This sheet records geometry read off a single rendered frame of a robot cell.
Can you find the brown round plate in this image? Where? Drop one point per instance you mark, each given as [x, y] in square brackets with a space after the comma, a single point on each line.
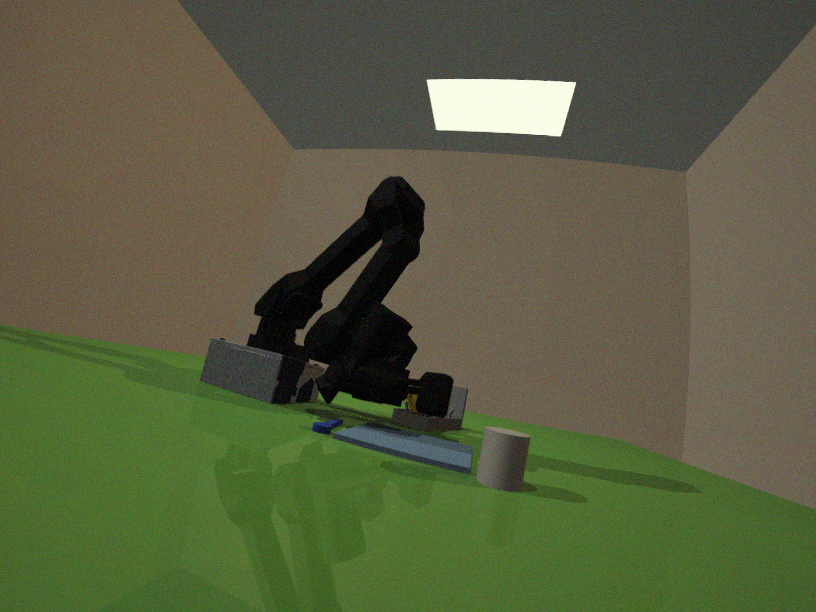
[412, 398]

